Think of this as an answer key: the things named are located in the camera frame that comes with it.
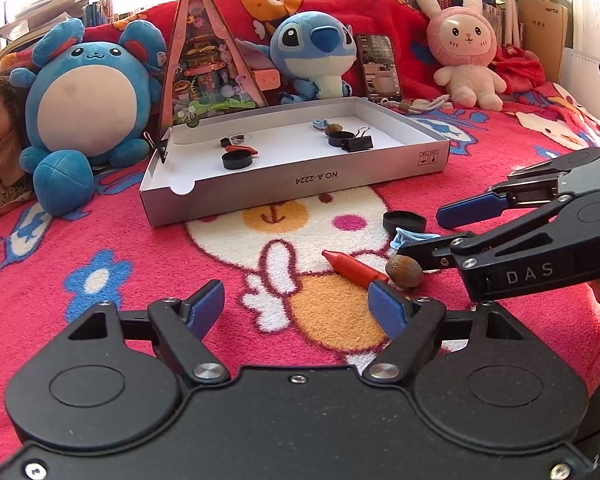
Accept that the white cord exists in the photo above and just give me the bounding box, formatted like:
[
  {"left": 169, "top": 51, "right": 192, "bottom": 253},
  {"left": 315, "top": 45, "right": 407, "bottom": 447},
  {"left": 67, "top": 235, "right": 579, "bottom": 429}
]
[{"left": 380, "top": 96, "right": 453, "bottom": 113}]

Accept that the smartphone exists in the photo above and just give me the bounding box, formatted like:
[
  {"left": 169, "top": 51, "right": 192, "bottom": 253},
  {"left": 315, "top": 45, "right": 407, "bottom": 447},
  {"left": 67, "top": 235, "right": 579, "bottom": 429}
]
[{"left": 355, "top": 34, "right": 403, "bottom": 103}]

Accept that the pink cartoon-print blanket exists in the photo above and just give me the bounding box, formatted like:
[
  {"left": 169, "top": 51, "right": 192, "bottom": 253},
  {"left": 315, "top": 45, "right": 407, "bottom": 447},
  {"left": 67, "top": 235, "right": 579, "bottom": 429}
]
[{"left": 0, "top": 80, "right": 600, "bottom": 456}]

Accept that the brown cardboard sheet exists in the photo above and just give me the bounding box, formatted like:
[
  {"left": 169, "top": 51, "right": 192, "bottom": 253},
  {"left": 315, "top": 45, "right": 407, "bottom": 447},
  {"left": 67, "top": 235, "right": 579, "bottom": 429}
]
[{"left": 517, "top": 0, "right": 568, "bottom": 83}]

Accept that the blue alien plush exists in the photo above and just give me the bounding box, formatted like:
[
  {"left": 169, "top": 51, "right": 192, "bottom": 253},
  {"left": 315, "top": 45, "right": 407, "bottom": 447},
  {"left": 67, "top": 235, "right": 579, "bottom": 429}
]
[{"left": 235, "top": 10, "right": 356, "bottom": 106}]

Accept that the triangular miniature house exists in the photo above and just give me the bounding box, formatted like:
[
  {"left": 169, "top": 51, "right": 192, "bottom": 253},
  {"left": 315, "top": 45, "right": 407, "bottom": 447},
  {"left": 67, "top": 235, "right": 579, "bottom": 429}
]
[{"left": 156, "top": 0, "right": 271, "bottom": 136}]

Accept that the round blue mouse plush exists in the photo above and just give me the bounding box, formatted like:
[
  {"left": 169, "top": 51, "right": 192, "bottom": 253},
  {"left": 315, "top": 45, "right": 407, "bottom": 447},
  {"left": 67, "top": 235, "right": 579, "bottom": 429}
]
[{"left": 10, "top": 19, "right": 163, "bottom": 216}]

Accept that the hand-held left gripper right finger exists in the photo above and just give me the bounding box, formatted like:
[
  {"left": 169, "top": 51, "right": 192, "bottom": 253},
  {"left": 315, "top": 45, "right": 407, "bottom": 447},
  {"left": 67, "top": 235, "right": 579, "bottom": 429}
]
[{"left": 362, "top": 280, "right": 528, "bottom": 383}]

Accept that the small pink box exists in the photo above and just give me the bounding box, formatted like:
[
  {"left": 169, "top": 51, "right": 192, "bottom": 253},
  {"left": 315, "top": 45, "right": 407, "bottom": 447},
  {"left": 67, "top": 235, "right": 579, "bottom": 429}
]
[{"left": 250, "top": 69, "right": 281, "bottom": 92}]

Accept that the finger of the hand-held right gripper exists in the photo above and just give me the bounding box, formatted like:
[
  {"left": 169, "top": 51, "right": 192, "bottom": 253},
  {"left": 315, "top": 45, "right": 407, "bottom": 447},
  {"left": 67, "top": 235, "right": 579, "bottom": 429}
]
[
  {"left": 397, "top": 205, "right": 576, "bottom": 273},
  {"left": 437, "top": 147, "right": 600, "bottom": 228}
]

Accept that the light blue hair clip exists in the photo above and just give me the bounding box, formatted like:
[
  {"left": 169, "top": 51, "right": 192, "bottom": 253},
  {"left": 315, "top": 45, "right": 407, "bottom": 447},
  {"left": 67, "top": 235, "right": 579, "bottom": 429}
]
[{"left": 391, "top": 227, "right": 441, "bottom": 251}]

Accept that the red cloth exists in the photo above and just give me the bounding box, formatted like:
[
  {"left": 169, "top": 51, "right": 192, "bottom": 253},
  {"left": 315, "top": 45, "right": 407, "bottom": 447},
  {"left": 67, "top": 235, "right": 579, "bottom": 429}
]
[{"left": 492, "top": 45, "right": 546, "bottom": 93}]

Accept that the stack of papers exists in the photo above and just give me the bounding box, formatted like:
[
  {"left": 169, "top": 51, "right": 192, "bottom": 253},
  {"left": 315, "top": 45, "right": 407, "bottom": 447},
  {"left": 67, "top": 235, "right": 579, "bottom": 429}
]
[{"left": 0, "top": 0, "right": 116, "bottom": 41}]

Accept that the pink bunny plush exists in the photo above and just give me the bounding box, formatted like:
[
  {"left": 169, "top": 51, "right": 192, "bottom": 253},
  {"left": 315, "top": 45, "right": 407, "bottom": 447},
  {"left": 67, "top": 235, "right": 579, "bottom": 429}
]
[{"left": 416, "top": 0, "right": 508, "bottom": 111}]

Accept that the shallow cardboard box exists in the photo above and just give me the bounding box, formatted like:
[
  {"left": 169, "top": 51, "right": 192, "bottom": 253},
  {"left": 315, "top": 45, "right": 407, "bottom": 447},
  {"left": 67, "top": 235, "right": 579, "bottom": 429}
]
[{"left": 139, "top": 97, "right": 451, "bottom": 228}]

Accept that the black binder clip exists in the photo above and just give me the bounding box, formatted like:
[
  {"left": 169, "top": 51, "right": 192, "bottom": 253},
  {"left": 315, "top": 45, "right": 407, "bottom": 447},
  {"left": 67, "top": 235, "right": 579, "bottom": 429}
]
[
  {"left": 145, "top": 130, "right": 170, "bottom": 165},
  {"left": 342, "top": 126, "right": 373, "bottom": 153}
]

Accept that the brown-haired doll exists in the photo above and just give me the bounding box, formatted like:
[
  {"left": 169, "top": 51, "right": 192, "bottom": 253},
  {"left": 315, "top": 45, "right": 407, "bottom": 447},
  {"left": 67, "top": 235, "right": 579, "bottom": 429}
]
[{"left": 0, "top": 75, "right": 33, "bottom": 231}]

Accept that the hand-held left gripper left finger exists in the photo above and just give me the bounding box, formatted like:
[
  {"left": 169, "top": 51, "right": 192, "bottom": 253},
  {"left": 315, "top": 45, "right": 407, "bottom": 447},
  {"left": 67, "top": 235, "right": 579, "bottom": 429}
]
[{"left": 62, "top": 280, "right": 231, "bottom": 386}]

